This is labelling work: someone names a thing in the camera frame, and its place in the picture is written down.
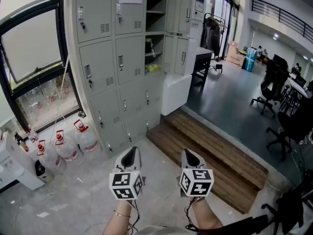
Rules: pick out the white office desk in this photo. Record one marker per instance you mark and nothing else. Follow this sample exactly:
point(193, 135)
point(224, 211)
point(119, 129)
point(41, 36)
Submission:
point(297, 87)

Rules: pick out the black window frame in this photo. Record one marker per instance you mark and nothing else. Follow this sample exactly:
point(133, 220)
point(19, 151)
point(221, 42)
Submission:
point(60, 33)

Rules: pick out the cardboard box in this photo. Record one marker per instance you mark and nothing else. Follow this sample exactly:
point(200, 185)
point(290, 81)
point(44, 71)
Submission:
point(236, 57)

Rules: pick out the black thermos jug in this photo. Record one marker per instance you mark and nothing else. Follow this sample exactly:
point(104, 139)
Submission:
point(44, 172)

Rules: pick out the person's left forearm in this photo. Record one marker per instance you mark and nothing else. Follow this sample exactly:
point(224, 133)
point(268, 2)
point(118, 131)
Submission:
point(117, 225)

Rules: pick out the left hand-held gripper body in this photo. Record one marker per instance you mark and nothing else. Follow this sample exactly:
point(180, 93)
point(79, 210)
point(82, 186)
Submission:
point(122, 183)

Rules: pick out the blue and white bundle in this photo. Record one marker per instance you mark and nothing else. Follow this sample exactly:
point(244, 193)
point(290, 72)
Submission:
point(250, 60)

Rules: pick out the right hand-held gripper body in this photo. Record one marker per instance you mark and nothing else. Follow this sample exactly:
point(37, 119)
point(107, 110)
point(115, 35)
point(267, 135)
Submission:
point(195, 182)

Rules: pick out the small black stand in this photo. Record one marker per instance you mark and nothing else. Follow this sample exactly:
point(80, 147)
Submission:
point(219, 67)

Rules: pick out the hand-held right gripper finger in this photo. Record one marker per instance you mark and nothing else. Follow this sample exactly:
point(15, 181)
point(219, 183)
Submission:
point(184, 161)
point(196, 163)

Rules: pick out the cluster of small bottles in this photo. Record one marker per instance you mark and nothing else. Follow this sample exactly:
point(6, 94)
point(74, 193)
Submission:
point(33, 136)

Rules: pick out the grey metal locker cabinet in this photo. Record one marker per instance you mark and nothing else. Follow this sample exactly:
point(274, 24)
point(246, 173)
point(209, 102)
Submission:
point(102, 65)

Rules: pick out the clear water jug red cap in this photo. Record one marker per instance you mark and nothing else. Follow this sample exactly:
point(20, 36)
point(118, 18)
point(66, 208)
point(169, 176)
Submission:
point(86, 141)
point(67, 150)
point(50, 160)

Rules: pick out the black balcony railing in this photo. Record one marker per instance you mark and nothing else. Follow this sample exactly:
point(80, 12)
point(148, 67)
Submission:
point(308, 33)

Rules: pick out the person's light shirt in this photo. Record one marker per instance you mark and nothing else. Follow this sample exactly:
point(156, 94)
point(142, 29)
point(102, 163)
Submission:
point(166, 231)

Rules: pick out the black office chair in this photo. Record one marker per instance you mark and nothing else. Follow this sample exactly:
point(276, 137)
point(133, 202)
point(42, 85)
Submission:
point(274, 82)
point(293, 126)
point(291, 212)

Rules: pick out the white box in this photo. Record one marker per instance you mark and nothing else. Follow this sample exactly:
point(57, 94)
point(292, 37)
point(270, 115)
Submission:
point(176, 94)

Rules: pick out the person's right forearm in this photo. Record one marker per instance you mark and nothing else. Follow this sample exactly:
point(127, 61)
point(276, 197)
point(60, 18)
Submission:
point(205, 217)

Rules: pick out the wooden step platform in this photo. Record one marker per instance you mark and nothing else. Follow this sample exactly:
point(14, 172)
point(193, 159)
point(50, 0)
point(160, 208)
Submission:
point(207, 150)

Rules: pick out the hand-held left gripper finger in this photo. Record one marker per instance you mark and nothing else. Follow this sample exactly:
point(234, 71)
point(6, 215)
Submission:
point(137, 160)
point(122, 160)

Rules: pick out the grey table with black legs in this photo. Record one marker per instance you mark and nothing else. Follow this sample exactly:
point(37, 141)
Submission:
point(204, 51)

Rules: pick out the dark hanging jacket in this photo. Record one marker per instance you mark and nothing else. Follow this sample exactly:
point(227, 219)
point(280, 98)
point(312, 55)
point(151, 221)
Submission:
point(211, 38)

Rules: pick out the yellow green packet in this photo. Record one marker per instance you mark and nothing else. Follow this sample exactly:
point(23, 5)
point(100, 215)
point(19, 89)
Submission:
point(152, 68)

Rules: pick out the white wall notice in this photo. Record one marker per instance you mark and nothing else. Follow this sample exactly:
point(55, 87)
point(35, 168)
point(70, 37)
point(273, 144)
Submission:
point(199, 7)

